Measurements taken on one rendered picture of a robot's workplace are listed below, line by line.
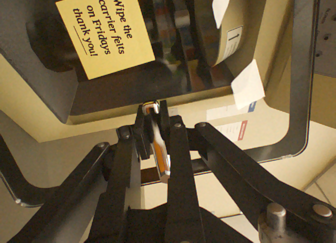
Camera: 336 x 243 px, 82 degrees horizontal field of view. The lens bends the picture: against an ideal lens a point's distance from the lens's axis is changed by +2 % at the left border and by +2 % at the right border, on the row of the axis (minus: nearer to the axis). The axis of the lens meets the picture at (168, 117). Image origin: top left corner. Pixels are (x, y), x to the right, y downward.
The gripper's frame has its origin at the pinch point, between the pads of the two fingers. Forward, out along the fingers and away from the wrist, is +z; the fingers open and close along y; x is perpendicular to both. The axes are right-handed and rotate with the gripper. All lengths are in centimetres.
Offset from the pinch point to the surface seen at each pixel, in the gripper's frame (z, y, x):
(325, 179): 133, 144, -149
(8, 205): 7.7, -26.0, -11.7
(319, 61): 9.4, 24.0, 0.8
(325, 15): 7.8, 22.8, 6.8
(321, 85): 10.1, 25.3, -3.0
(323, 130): 100, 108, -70
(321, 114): 11.2, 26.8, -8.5
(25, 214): 9.2, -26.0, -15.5
